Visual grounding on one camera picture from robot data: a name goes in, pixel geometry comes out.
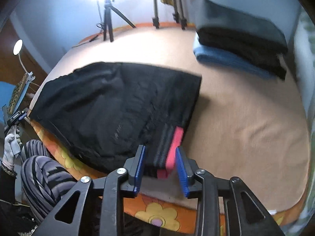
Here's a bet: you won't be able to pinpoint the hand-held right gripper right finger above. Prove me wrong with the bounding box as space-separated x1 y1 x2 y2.
175 146 286 236

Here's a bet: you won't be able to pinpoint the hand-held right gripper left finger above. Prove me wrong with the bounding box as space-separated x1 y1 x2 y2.
31 145 147 236

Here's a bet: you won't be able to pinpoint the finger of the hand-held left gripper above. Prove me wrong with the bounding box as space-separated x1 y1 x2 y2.
7 109 28 129

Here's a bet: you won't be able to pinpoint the black pants with pink waistband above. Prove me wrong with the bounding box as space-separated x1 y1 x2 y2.
28 62 203 180

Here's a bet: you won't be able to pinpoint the person's left forearm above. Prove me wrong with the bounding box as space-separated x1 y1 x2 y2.
0 161 18 236

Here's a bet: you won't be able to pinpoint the folded blue pants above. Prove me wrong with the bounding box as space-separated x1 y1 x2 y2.
193 36 278 79

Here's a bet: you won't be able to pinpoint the folded black pants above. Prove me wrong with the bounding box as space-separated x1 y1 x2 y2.
197 28 288 80

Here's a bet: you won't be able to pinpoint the person's left hand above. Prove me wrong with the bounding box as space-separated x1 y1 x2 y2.
2 125 23 168

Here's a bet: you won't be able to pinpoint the leopard print board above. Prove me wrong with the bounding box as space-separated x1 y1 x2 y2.
5 72 34 115

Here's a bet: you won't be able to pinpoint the person's striped trouser leg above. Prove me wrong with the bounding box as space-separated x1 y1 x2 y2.
23 140 52 158
21 155 77 225

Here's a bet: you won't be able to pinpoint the orange floral bed sheet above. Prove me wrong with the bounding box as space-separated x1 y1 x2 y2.
28 22 307 234

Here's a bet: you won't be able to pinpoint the white desk lamp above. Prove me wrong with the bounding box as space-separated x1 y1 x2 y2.
13 39 31 76

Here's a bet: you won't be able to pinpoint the small black tripod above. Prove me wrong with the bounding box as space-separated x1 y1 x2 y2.
96 0 136 43

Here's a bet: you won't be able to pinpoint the green patterned white throw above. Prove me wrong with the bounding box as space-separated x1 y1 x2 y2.
294 5 315 227

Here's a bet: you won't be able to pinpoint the tall grey tripod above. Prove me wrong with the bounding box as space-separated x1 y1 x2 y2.
151 0 188 30

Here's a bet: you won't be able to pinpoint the black ring light cable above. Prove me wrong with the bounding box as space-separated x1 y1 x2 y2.
71 23 104 49

